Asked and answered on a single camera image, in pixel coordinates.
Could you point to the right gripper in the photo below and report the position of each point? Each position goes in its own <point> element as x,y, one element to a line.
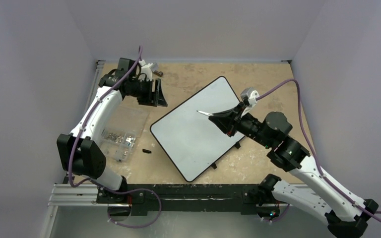
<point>234,118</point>

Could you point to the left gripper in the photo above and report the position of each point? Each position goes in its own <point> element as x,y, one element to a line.
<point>155,98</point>

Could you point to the white whiteboard marker pen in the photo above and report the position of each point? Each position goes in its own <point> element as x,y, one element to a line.
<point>205,113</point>

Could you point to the clear plastic screw box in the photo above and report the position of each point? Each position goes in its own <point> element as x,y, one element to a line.
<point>121,132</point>

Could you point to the white whiteboard black frame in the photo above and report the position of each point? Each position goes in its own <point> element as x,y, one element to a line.
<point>190,140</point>

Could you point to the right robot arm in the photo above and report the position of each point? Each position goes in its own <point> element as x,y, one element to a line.
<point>345,214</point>

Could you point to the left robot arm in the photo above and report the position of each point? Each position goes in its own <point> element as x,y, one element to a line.
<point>79,150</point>

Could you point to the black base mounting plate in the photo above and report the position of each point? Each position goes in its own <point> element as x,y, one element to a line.
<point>246,199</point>

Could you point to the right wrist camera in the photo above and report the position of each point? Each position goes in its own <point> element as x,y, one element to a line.
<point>249,98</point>

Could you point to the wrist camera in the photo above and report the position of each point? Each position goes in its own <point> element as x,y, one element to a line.
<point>249,98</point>
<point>147,70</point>

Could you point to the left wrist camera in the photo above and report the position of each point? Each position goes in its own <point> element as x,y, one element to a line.
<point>147,70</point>

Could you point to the aluminium frame rail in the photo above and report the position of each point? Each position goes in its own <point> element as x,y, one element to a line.
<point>65,195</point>

